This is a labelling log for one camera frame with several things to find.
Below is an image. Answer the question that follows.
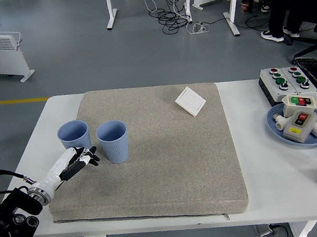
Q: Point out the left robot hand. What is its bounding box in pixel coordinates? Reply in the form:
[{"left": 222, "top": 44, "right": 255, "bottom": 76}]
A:
[{"left": 35, "top": 144, "right": 104, "bottom": 200}]

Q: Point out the blue ribbed plastic cup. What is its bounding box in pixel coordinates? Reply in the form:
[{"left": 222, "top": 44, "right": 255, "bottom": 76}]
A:
[
  {"left": 55, "top": 118, "right": 93, "bottom": 155},
  {"left": 94, "top": 118, "right": 132, "bottom": 166}
]

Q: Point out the white push-button control box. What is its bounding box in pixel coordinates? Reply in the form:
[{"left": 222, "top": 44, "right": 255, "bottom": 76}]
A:
[
  {"left": 281, "top": 62, "right": 317, "bottom": 101},
  {"left": 256, "top": 64, "right": 300, "bottom": 109}
]

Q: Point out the grey-brown cushion mat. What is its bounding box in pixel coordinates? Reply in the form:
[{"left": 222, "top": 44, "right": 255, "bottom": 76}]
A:
[{"left": 33, "top": 72, "right": 252, "bottom": 237}]

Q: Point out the white desk leg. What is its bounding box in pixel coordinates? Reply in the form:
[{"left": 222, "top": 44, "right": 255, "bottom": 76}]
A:
[
  {"left": 103, "top": 0, "right": 121, "bottom": 31},
  {"left": 221, "top": 0, "right": 249, "bottom": 39}
]

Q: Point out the grey power strip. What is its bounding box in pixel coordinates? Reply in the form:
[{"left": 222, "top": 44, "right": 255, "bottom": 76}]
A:
[{"left": 253, "top": 220, "right": 293, "bottom": 237}]

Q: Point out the blue round plate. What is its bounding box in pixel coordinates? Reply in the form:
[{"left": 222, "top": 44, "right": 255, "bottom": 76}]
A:
[{"left": 264, "top": 99, "right": 317, "bottom": 155}]

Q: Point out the brown can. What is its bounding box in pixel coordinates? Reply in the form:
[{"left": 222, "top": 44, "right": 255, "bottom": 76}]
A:
[{"left": 240, "top": 0, "right": 252, "bottom": 14}]

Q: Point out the white wall switch plate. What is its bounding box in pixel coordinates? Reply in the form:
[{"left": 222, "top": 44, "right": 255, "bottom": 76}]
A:
[{"left": 173, "top": 84, "right": 209, "bottom": 119}]

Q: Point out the black cable bundle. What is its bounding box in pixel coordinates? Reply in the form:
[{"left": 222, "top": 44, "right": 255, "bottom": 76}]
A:
[{"left": 147, "top": 0, "right": 194, "bottom": 38}]

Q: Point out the white cable with plug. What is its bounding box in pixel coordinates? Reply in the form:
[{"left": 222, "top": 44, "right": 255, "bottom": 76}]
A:
[{"left": 185, "top": 20, "right": 212, "bottom": 37}]

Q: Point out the white green-red switch box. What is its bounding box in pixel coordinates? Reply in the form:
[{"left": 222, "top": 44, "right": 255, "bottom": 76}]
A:
[{"left": 280, "top": 91, "right": 317, "bottom": 119}]

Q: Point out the grey red-button switch box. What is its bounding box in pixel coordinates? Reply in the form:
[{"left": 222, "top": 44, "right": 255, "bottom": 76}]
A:
[{"left": 280, "top": 108, "right": 317, "bottom": 147}]

